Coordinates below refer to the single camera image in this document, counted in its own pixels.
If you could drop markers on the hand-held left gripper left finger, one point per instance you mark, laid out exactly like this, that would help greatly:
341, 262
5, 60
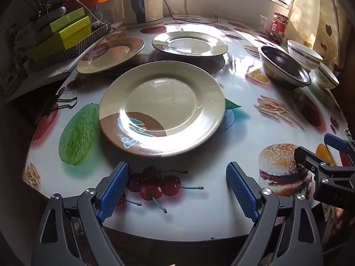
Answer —
115, 191

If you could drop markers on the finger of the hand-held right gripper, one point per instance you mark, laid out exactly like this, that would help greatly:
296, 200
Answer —
337, 143
327, 180

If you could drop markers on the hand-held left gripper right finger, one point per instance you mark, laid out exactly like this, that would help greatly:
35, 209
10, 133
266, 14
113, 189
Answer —
241, 191

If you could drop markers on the small white bowl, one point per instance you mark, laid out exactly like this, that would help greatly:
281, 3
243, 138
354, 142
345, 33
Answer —
324, 77

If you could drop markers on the stainless steel bowl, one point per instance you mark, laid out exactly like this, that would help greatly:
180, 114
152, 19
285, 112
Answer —
283, 66

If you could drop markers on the large white bowl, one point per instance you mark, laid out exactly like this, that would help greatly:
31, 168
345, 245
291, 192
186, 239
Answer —
302, 55

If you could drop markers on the beige and brown plate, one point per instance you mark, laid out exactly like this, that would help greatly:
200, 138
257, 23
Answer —
116, 52
188, 44
166, 97

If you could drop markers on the food-print tablecloth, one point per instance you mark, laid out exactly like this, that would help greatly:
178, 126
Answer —
180, 213

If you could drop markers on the black binder clip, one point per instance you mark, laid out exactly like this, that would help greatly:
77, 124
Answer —
52, 104

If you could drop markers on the red-lidded glass jar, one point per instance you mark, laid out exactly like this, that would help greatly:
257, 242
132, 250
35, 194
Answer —
278, 27

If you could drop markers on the white side shelf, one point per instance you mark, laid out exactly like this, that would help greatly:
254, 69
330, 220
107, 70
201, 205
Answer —
41, 80

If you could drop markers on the cream heart-print curtain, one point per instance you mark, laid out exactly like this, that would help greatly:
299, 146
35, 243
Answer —
319, 11

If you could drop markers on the zigzag patterned box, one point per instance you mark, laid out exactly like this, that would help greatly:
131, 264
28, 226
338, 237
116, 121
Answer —
83, 47

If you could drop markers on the thick green box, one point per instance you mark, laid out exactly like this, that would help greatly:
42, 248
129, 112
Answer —
73, 34

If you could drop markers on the thin green box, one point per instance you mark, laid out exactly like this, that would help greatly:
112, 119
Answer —
66, 19

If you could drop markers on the cream electric kettle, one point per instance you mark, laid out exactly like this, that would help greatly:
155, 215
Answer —
151, 2

